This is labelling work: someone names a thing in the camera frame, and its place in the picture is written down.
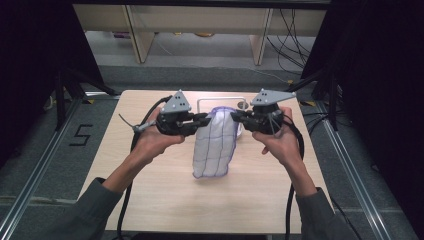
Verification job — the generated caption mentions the bundle of black cables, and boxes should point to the bundle of black cables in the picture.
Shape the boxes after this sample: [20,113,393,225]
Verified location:
[265,8,319,76]

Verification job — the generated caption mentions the aluminium floor rail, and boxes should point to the aluminium floor rail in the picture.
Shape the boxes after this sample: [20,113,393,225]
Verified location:
[0,96,85,240]
[314,99,393,240]

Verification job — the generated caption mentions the thin black floor cable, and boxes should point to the thin black floor cable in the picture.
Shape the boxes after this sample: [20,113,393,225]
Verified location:
[330,197,364,240]

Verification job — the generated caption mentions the person's left hand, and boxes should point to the person's left hand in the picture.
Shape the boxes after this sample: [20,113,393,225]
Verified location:
[130,106,186,165]

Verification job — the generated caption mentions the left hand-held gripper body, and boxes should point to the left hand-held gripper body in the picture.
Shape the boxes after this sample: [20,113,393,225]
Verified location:
[155,88,197,136]

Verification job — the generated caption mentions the white rack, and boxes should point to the white rack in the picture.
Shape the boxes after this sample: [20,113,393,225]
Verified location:
[196,96,248,138]

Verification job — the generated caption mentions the white purple-checked cloth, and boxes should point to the white purple-checked cloth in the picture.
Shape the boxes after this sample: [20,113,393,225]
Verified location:
[191,105,241,180]

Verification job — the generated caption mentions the black metal stand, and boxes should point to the black metal stand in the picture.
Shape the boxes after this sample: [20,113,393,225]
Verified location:
[53,65,122,132]
[283,66,341,132]

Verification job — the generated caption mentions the person's right hand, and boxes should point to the person's right hand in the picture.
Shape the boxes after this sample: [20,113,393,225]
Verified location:
[251,106,304,168]

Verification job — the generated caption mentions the beige wooden cabinet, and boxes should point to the beige wooden cabinet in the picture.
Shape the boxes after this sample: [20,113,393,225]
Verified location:
[73,3,328,67]

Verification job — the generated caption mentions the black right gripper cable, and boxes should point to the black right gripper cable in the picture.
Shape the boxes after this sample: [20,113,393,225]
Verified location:
[281,114,306,240]

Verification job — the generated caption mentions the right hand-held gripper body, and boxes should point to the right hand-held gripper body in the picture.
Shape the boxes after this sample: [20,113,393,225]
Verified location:
[244,87,297,136]

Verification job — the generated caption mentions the grey cable connector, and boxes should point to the grey cable connector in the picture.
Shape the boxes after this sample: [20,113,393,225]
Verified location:
[118,113,157,133]

